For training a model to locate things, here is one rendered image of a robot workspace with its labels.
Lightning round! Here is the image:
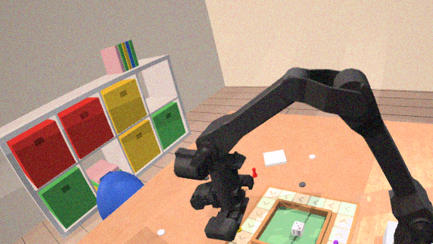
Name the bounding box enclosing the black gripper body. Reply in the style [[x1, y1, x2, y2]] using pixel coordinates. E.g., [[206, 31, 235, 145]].
[[204, 174, 254, 242]]

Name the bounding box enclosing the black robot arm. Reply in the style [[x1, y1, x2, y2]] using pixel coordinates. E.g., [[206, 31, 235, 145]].
[[173, 67, 433, 244]]

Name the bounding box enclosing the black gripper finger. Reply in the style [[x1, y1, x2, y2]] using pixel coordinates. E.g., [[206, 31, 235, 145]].
[[237, 214, 244, 230], [239, 197, 249, 214]]

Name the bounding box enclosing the white die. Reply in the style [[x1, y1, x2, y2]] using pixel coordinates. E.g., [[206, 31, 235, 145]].
[[291, 221, 305, 237]]

